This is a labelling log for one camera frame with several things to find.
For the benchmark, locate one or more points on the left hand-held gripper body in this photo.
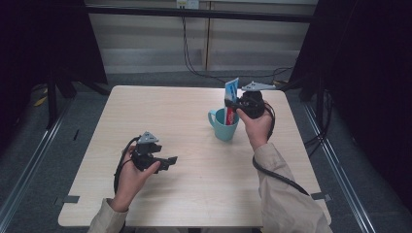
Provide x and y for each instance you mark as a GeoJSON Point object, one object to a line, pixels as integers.
{"type": "Point", "coordinates": [144, 157]}

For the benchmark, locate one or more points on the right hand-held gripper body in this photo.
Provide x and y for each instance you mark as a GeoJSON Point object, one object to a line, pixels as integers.
{"type": "Point", "coordinates": [254, 103]}

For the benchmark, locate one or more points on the blue and red toothpaste tube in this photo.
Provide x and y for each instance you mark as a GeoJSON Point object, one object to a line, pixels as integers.
{"type": "Point", "coordinates": [231, 92]}

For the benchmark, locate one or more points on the teal mug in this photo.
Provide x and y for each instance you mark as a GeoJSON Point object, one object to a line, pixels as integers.
{"type": "Point", "coordinates": [223, 132]}

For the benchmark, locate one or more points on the person's right hand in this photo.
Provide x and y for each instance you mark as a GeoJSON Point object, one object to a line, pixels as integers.
{"type": "Point", "coordinates": [257, 129]}

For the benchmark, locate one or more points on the person's left hand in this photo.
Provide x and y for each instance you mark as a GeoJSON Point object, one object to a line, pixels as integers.
{"type": "Point", "coordinates": [129, 184]}

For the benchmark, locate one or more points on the small black floor tape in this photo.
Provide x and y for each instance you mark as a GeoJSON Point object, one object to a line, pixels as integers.
{"type": "Point", "coordinates": [76, 135]}

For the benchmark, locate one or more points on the grey tape strip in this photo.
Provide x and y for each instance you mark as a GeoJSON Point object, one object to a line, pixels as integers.
{"type": "Point", "coordinates": [69, 199]}
{"type": "Point", "coordinates": [320, 196]}

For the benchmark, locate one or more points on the black horizontal bar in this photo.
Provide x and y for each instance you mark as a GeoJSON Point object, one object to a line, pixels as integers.
{"type": "Point", "coordinates": [200, 14]}

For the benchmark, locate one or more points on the dark curtain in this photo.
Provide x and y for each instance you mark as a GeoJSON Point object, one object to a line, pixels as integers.
{"type": "Point", "coordinates": [366, 81]}
{"type": "Point", "coordinates": [39, 42]}

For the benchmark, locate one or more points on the yellow floor tape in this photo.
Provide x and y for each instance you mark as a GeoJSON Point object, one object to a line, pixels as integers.
{"type": "Point", "coordinates": [40, 101]}

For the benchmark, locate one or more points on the white wall outlet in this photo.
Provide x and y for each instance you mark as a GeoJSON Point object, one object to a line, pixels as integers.
{"type": "Point", "coordinates": [188, 4]}

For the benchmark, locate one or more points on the metal floor rail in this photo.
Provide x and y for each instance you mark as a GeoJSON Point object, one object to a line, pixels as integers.
{"type": "Point", "coordinates": [340, 181]}
{"type": "Point", "coordinates": [32, 165]}

